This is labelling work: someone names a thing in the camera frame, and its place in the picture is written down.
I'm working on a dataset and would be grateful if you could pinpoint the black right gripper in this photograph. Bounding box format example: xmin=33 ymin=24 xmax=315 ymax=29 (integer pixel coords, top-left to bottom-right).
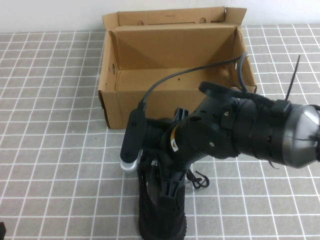
xmin=144 ymin=106 xmax=191 ymax=202

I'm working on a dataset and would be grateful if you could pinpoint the black knit sneaker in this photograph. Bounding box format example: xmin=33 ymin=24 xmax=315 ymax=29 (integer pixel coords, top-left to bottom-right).
xmin=136 ymin=117 xmax=210 ymax=240

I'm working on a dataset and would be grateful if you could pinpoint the brown cardboard shoe box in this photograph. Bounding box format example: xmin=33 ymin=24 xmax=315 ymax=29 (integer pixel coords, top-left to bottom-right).
xmin=97 ymin=6 xmax=258 ymax=130

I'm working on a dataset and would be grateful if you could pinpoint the grey white-grid tablecloth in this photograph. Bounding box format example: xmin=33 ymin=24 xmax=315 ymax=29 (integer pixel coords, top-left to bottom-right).
xmin=0 ymin=22 xmax=320 ymax=240

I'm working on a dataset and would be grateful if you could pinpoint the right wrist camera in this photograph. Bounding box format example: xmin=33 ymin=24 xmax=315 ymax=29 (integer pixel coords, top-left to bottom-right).
xmin=119 ymin=101 xmax=149 ymax=173

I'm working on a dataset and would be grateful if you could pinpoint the black right camera cable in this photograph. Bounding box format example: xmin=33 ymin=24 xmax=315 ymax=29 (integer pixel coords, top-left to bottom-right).
xmin=141 ymin=51 xmax=251 ymax=111

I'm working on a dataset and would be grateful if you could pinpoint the black cable tie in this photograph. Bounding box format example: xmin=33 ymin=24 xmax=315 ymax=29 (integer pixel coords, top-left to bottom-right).
xmin=286 ymin=55 xmax=302 ymax=101

